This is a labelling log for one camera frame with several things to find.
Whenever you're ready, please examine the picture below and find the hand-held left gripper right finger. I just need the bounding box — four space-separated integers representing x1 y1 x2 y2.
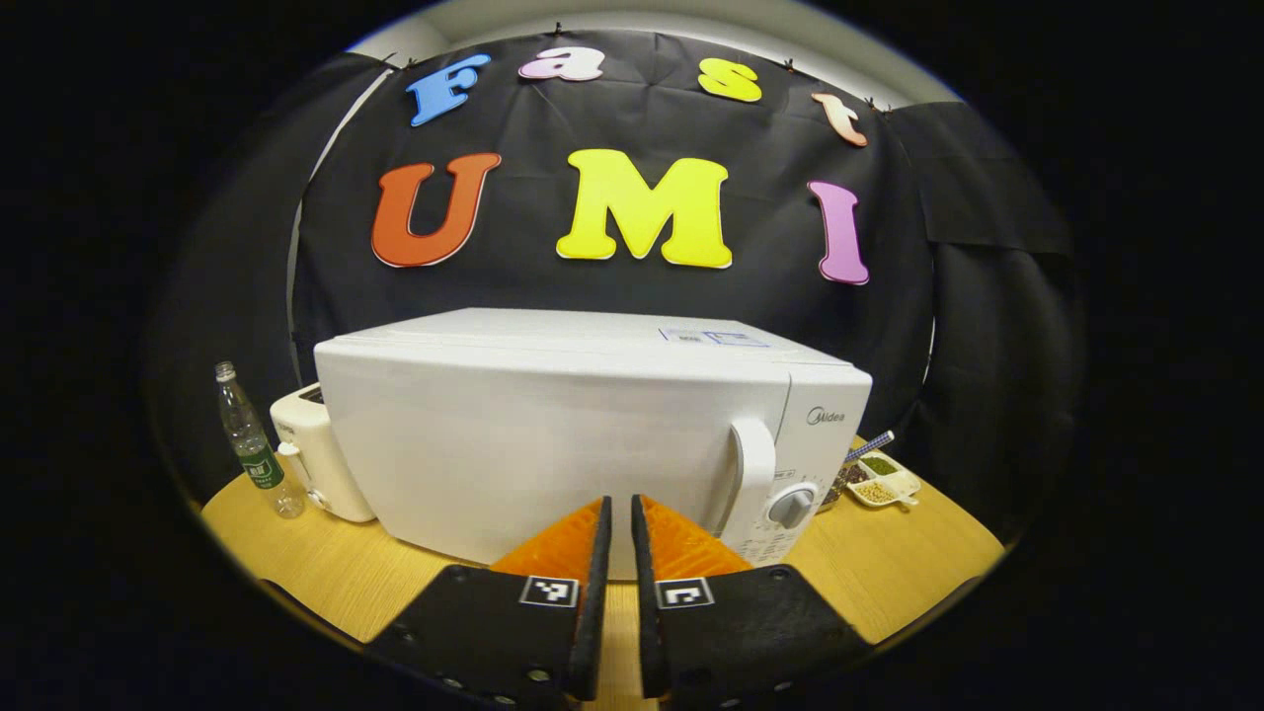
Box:
630 494 875 707

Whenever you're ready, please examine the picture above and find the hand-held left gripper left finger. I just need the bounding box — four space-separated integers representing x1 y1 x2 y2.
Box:
365 496 613 707

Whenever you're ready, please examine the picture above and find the white microwave oven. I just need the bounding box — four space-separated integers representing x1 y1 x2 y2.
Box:
313 307 874 582

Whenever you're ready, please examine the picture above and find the white divided dish with beans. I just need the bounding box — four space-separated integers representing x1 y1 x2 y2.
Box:
846 451 922 510

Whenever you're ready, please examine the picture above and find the white toaster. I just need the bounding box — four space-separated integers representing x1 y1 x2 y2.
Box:
270 383 378 524

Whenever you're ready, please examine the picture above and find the black backdrop cloth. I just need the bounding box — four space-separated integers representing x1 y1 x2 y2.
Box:
148 28 1082 534

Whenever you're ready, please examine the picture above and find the clear plastic water bottle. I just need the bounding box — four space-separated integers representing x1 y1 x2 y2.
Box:
214 360 306 520

